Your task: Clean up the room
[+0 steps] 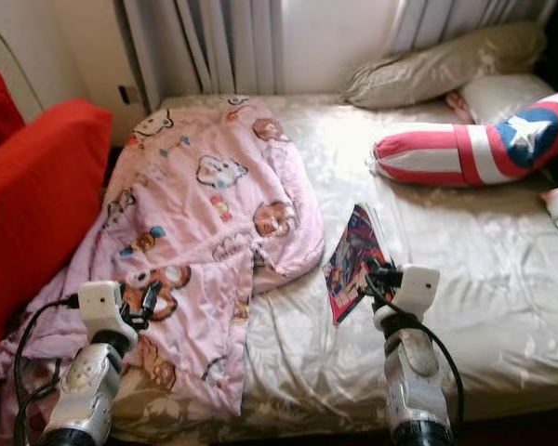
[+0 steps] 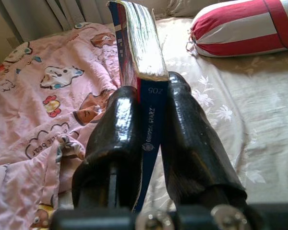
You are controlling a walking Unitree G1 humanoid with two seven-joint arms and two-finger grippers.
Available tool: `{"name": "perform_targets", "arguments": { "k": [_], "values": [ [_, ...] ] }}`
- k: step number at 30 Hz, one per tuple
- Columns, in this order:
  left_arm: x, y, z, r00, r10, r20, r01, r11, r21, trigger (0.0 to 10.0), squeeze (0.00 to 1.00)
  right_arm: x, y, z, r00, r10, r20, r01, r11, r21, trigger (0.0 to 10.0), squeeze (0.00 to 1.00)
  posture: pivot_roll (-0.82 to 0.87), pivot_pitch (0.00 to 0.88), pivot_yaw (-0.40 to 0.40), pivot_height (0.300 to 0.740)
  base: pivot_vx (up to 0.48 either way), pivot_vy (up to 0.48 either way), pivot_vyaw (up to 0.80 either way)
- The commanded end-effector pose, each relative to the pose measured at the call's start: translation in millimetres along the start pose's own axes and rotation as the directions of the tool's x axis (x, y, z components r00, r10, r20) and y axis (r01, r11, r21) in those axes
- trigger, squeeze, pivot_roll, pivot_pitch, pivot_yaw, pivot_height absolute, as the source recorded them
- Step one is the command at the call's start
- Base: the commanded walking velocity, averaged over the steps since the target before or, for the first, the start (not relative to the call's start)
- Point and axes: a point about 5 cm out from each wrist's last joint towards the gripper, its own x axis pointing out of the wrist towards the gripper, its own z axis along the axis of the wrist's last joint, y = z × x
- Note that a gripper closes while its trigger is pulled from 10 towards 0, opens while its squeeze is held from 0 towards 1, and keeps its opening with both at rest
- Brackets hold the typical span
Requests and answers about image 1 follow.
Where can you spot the colourful comic book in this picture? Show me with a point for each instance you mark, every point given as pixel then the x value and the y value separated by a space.
pixel 349 265

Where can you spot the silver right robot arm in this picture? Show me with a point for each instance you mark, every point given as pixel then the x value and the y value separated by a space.
pixel 414 381

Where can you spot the beige floral bed sheet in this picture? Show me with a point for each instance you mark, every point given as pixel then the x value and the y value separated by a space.
pixel 465 251

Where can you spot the pink cartoon bear blanket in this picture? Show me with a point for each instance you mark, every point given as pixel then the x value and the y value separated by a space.
pixel 205 204

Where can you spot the red white striped bolster pillow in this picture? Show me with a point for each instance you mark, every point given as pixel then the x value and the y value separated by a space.
pixel 446 153

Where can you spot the large red cushion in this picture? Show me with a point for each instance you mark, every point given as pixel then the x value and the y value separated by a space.
pixel 37 214

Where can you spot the pink patterned cloth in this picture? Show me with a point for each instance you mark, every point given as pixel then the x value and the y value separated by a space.
pixel 456 102

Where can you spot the beige pillow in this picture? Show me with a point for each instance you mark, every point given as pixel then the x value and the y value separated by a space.
pixel 446 65

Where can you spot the small red cushion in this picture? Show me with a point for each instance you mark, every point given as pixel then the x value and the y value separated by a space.
pixel 0 111

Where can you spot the grey curtain panel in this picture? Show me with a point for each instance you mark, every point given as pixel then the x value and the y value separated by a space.
pixel 205 46
pixel 474 19

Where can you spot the beige padded headboard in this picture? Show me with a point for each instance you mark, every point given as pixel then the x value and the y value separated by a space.
pixel 5 60

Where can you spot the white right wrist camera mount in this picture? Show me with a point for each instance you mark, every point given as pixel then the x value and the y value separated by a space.
pixel 418 286

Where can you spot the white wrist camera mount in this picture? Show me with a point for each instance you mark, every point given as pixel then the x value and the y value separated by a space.
pixel 418 286
pixel 102 308

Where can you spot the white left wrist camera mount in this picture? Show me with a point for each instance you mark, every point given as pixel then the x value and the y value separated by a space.
pixel 102 308

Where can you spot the dark wall socket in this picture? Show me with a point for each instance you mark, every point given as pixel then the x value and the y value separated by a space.
pixel 128 94

